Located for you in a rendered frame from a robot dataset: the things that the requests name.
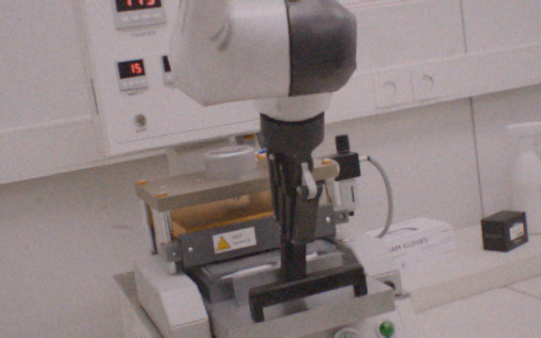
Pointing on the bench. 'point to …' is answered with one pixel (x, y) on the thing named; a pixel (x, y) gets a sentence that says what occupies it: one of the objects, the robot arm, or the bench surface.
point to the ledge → (486, 267)
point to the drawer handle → (330, 279)
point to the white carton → (418, 242)
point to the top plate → (219, 179)
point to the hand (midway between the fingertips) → (293, 257)
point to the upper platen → (221, 212)
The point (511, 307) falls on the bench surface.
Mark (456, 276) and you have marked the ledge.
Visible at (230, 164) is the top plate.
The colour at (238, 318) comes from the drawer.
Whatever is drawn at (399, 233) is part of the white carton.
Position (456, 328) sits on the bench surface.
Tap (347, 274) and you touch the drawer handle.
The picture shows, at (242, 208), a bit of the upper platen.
